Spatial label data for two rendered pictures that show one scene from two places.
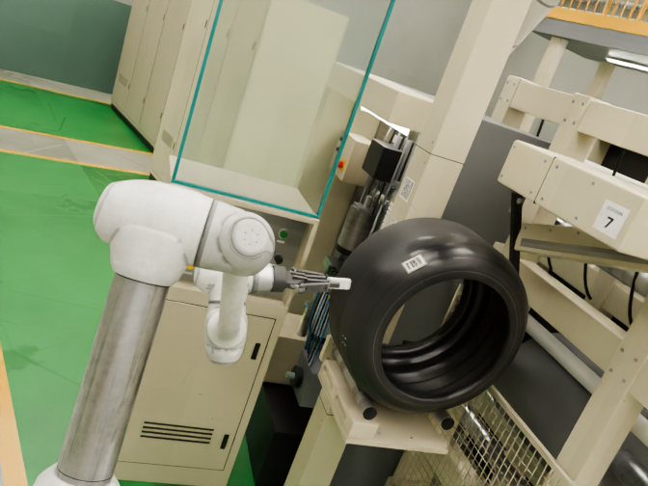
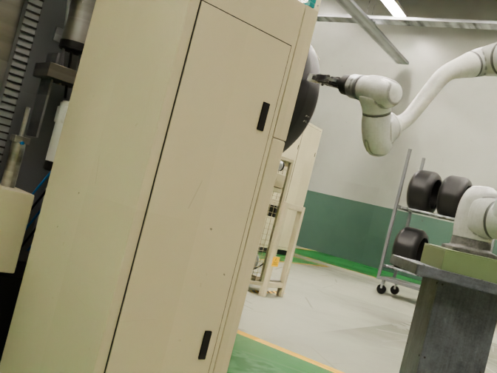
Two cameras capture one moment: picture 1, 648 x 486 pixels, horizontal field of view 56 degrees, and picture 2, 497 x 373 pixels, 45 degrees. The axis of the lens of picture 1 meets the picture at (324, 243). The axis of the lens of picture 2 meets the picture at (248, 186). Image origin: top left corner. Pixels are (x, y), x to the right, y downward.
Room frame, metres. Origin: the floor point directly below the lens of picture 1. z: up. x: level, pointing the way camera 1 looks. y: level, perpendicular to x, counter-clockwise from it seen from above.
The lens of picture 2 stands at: (2.54, 2.07, 0.71)
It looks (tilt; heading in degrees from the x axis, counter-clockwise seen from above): 2 degrees up; 251
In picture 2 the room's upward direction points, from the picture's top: 14 degrees clockwise
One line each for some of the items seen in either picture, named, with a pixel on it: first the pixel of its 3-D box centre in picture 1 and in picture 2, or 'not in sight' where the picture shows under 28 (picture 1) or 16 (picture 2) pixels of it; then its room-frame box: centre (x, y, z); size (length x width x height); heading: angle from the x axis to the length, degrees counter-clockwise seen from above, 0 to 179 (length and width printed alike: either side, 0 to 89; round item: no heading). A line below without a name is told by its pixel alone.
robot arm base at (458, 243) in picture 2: not in sight; (468, 246); (0.88, 0.05, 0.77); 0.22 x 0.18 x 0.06; 69
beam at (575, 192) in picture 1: (590, 198); not in sight; (1.83, -0.70, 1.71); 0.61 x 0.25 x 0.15; 21
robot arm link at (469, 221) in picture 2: not in sight; (479, 213); (0.89, 0.08, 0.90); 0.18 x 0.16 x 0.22; 100
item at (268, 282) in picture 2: not in sight; (255, 242); (0.71, -2.81, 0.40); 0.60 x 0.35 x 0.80; 128
